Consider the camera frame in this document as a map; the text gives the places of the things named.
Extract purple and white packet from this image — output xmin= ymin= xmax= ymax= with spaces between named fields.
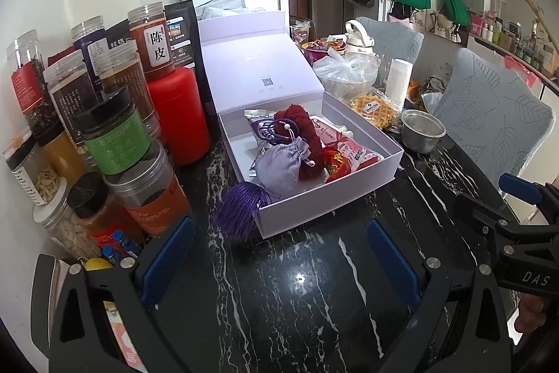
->
xmin=244 ymin=109 xmax=280 ymax=146

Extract cream water bottle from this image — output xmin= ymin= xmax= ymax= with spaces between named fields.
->
xmin=344 ymin=20 xmax=375 ymax=55

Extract clear snack bag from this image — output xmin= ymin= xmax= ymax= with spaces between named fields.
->
xmin=290 ymin=24 xmax=312 ymax=46

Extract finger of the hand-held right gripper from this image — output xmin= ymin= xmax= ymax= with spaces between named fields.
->
xmin=499 ymin=173 xmax=559 ymax=225
xmin=453 ymin=194 xmax=559 ymax=246

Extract orange label clear jar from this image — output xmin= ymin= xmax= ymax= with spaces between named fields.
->
xmin=105 ymin=141 xmax=193 ymax=243

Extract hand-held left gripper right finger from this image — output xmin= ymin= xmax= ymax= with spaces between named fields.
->
xmin=366 ymin=219 xmax=516 ymax=373

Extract row of bottles on shelf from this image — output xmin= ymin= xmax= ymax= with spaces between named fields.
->
xmin=469 ymin=10 xmax=559 ymax=72

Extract dark purple jar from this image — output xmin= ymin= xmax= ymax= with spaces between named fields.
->
xmin=71 ymin=17 xmax=112 ymax=89

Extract person's right hand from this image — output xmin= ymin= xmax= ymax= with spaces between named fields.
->
xmin=515 ymin=294 xmax=553 ymax=339

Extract pink snack packet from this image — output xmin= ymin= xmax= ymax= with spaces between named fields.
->
xmin=312 ymin=115 xmax=365 ymax=173

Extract yellow spice jar black lid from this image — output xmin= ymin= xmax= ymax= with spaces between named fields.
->
xmin=34 ymin=122 xmax=88 ymax=181

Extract white gift box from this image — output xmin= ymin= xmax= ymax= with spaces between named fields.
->
xmin=196 ymin=10 xmax=405 ymax=240

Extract metal bowl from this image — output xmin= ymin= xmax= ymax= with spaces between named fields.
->
xmin=399 ymin=108 xmax=447 ymax=154

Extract red label tea jar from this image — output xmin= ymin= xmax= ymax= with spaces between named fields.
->
xmin=5 ymin=30 xmax=59 ymax=138

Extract black stand-up pouch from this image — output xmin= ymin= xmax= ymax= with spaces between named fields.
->
xmin=164 ymin=0 xmax=212 ymax=114

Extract green label black-lid jar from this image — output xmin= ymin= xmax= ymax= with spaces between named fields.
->
xmin=73 ymin=87 xmax=151 ymax=175

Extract dark label clear jar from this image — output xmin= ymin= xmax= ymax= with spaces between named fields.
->
xmin=43 ymin=49 xmax=103 ymax=155

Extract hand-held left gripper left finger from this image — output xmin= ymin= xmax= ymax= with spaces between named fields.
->
xmin=48 ymin=216 xmax=197 ymax=373

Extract bag of yellow waffles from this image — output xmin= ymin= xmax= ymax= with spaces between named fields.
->
xmin=349 ymin=91 xmax=402 ymax=129

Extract blue capped tubes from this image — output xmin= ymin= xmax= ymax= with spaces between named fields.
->
xmin=101 ymin=228 xmax=143 ymax=259

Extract clear jar of seeds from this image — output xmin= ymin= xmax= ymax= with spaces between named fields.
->
xmin=32 ymin=198 xmax=101 ymax=260

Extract brown filled clear jar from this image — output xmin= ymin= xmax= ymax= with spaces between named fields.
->
xmin=96 ymin=40 xmax=158 ymax=138

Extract purple instant noodle bowl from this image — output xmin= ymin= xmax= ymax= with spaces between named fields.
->
xmin=301 ymin=40 xmax=348 ymax=65

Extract clear plastic bag over bowl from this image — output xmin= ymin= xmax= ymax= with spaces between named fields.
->
xmin=312 ymin=47 xmax=378 ymax=100

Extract brown jar with white label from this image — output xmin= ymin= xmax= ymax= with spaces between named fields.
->
xmin=128 ymin=3 xmax=176 ymax=82

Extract lavender sachet with purple tassel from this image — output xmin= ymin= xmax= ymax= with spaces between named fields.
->
xmin=212 ymin=117 xmax=316 ymax=243

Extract small black-lid spice shaker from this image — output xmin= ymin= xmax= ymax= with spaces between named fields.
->
xmin=67 ymin=171 xmax=140 ymax=247

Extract grey leaf-pattern chair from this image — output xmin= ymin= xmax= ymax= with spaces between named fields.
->
xmin=430 ymin=48 xmax=553 ymax=199
xmin=355 ymin=17 xmax=424 ymax=81

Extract red snack packet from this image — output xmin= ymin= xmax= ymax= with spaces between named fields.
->
xmin=325 ymin=148 xmax=385 ymax=181

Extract dark red fuzzy sock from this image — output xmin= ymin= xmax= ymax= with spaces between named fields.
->
xmin=273 ymin=104 xmax=326 ymax=181

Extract red canister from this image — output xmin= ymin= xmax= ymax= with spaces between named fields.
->
xmin=146 ymin=66 xmax=211 ymax=166

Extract white label seed jar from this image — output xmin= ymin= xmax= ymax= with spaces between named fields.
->
xmin=6 ymin=132 xmax=66 ymax=205

